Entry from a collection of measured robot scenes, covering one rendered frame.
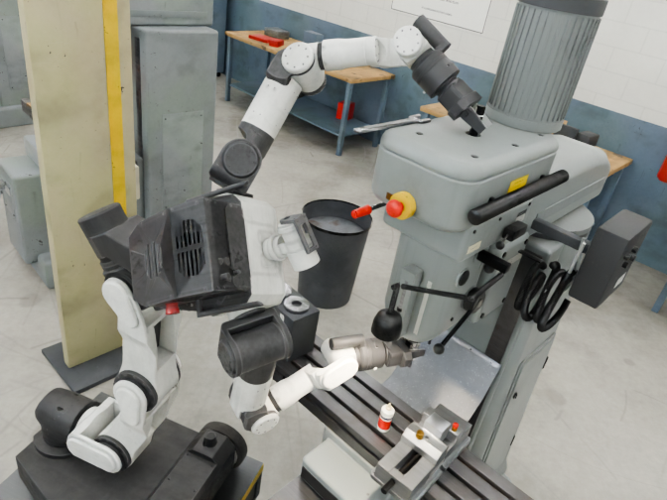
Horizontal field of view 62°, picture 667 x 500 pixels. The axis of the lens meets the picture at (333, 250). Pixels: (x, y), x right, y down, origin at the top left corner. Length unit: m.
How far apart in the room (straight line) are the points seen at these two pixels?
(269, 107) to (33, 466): 1.46
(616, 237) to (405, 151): 0.58
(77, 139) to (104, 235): 1.25
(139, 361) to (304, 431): 1.50
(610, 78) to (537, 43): 4.21
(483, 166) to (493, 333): 0.89
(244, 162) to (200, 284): 0.30
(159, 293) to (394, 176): 0.57
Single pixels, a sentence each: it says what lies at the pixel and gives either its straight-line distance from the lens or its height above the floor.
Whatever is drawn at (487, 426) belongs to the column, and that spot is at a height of 0.78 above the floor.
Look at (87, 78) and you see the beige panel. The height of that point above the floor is 1.55.
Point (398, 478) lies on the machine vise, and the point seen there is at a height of 0.98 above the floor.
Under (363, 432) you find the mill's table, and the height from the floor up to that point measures 0.91.
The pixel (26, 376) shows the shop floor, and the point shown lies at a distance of 3.37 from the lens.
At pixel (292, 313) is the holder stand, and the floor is 1.10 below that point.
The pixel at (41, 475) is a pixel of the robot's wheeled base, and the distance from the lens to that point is 2.18.
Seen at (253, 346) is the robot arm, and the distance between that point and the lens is 1.25.
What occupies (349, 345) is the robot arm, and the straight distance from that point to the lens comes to 1.53.
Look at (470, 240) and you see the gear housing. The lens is 1.29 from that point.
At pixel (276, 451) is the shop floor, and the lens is 2.91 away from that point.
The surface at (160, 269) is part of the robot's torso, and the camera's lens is 1.26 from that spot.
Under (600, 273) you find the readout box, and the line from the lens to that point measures 1.53.
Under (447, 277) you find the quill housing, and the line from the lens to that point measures 1.39.
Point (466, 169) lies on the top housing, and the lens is 1.15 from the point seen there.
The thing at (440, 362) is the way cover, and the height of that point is 0.97.
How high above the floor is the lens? 2.26
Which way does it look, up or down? 30 degrees down
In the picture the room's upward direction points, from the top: 10 degrees clockwise
